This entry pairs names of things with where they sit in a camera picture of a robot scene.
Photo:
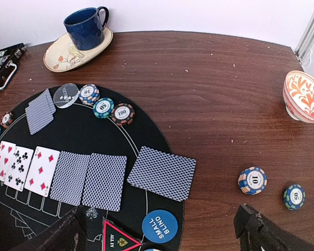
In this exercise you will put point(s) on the green chips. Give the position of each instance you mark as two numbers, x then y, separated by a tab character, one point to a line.
103	107

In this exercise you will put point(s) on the blue small blind button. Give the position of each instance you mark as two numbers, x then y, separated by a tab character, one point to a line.
159	226

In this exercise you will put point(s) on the blue white chip stack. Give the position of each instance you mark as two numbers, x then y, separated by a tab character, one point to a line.
252	180

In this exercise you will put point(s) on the seven of clubs card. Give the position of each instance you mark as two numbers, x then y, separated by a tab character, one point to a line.
18	168

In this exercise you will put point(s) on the blue chips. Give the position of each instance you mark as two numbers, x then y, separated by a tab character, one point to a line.
89	94

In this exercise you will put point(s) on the six of hearts card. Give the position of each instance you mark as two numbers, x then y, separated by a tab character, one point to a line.
6	155

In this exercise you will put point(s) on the blue ten poker chip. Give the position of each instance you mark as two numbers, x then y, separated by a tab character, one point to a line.
152	249

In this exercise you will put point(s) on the five of diamonds card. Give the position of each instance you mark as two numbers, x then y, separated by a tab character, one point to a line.
41	170

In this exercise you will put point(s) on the orange hundred chip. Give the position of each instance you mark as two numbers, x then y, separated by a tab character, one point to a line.
123	114
7	119

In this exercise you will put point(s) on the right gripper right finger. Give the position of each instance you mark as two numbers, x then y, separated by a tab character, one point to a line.
256	232

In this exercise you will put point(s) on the green blue chip stack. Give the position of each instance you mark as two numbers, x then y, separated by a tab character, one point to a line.
294	197

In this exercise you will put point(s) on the dark blue mug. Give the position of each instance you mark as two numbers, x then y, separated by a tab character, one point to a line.
86	26

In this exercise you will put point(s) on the black poker set case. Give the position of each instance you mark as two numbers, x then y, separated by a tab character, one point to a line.
9	58

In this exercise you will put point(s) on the dealt card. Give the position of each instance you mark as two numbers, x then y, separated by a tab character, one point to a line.
162	173
40	112

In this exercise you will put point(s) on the red triangle all-in marker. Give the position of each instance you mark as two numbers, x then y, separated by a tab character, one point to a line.
115	238

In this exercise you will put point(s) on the beige ceramic saucer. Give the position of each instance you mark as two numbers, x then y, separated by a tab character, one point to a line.
62	55

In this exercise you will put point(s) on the red patterned small bowl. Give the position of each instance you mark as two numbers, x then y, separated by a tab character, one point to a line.
298	95

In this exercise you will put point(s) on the round black poker mat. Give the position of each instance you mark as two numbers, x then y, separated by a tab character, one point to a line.
25	215

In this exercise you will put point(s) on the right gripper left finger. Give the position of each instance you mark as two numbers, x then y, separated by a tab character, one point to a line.
68	233

